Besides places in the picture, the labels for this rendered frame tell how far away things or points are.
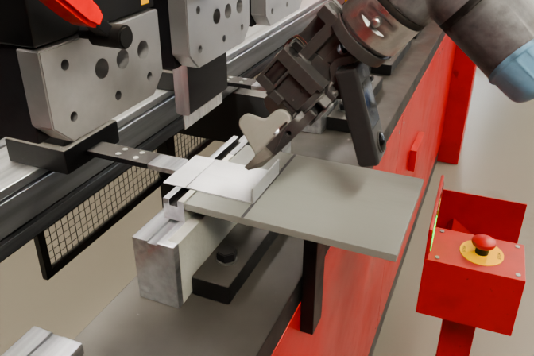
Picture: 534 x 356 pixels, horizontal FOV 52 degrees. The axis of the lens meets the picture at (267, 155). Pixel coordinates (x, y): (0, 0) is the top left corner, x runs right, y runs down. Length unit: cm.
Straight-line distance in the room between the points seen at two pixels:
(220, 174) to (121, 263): 156
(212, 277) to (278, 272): 10
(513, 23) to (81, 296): 186
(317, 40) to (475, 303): 60
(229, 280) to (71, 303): 147
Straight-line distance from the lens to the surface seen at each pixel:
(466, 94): 290
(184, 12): 58
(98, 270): 226
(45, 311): 215
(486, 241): 101
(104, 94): 48
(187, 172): 76
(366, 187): 73
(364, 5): 56
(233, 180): 73
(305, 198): 70
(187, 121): 69
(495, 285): 101
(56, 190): 89
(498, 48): 55
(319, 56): 61
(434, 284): 102
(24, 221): 86
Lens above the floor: 137
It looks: 27 degrees down
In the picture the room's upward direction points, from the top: straight up
